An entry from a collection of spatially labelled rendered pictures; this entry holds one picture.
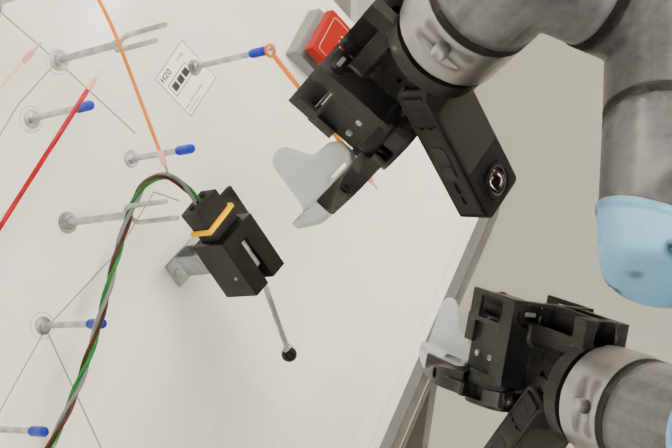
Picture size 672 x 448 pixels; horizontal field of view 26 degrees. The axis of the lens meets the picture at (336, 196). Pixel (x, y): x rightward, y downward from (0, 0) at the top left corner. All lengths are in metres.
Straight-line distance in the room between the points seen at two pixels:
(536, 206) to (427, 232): 1.10
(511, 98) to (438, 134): 1.76
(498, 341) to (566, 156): 1.64
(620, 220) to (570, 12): 0.13
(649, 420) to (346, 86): 0.29
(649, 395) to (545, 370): 0.13
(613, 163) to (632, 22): 0.09
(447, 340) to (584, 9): 0.35
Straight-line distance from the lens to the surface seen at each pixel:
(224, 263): 1.21
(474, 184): 0.98
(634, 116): 0.83
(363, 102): 0.96
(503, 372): 1.03
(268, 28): 1.38
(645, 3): 0.86
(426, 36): 0.89
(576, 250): 2.56
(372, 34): 0.96
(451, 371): 1.06
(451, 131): 0.96
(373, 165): 0.98
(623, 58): 0.86
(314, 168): 1.02
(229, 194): 1.31
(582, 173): 2.64
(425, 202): 1.50
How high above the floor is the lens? 2.22
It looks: 59 degrees down
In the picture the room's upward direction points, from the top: straight up
